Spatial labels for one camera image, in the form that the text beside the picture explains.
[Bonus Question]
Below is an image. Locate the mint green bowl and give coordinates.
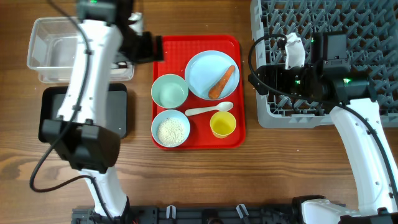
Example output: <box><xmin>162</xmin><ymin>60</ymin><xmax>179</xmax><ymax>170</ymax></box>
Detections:
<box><xmin>151</xmin><ymin>74</ymin><xmax>189</xmax><ymax>109</ymax></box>

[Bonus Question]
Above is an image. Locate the light blue bowl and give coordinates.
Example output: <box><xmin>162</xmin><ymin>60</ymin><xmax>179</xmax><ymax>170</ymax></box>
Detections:
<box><xmin>151</xmin><ymin>110</ymin><xmax>190</xmax><ymax>147</ymax></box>

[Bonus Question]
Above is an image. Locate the orange carrot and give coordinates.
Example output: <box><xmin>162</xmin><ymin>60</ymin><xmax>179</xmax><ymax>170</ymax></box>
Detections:
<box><xmin>208</xmin><ymin>65</ymin><xmax>235</xmax><ymax>100</ymax></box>

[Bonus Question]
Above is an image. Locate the red snack wrapper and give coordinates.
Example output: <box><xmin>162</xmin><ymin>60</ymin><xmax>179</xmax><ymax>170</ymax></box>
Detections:
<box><xmin>117</xmin><ymin>62</ymin><xmax>128</xmax><ymax>69</ymax></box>

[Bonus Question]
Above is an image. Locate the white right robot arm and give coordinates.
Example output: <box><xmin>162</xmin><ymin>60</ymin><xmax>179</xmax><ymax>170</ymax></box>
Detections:
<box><xmin>249</xmin><ymin>32</ymin><xmax>397</xmax><ymax>223</ymax></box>

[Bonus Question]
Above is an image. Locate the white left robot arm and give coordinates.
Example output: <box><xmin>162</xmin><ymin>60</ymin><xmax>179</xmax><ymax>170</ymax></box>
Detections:
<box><xmin>42</xmin><ymin>0</ymin><xmax>164</xmax><ymax>223</ymax></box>

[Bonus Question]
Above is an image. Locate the grey dishwasher rack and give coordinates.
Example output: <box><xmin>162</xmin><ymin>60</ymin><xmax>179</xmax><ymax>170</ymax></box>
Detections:
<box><xmin>250</xmin><ymin>0</ymin><xmax>397</xmax><ymax>128</ymax></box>

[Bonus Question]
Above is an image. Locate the light blue plate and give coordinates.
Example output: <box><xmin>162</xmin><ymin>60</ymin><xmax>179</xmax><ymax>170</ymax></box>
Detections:
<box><xmin>185</xmin><ymin>50</ymin><xmax>240</xmax><ymax>100</ymax></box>

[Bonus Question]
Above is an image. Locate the white plastic spoon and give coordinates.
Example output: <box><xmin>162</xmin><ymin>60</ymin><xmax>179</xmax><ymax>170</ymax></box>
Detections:
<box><xmin>185</xmin><ymin>101</ymin><xmax>234</xmax><ymax>116</ymax></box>

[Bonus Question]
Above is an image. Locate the red serving tray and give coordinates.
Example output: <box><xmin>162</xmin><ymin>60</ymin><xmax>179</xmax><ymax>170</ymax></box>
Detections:
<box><xmin>153</xmin><ymin>34</ymin><xmax>246</xmax><ymax>150</ymax></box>

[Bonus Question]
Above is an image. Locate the clear plastic bin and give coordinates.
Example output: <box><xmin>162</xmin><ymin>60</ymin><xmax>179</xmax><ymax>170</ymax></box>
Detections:
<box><xmin>27</xmin><ymin>17</ymin><xmax>134</xmax><ymax>85</ymax></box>

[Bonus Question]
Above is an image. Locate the yellow cup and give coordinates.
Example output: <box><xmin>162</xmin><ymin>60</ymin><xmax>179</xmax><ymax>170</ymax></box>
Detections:
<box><xmin>210</xmin><ymin>111</ymin><xmax>237</xmax><ymax>139</ymax></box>

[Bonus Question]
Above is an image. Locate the black tray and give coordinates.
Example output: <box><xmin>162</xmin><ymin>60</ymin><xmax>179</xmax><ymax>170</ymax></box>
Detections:
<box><xmin>38</xmin><ymin>83</ymin><xmax>128</xmax><ymax>143</ymax></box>

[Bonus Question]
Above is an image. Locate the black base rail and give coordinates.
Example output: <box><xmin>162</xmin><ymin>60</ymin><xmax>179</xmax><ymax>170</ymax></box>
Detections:
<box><xmin>71</xmin><ymin>203</ymin><xmax>299</xmax><ymax>224</ymax></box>

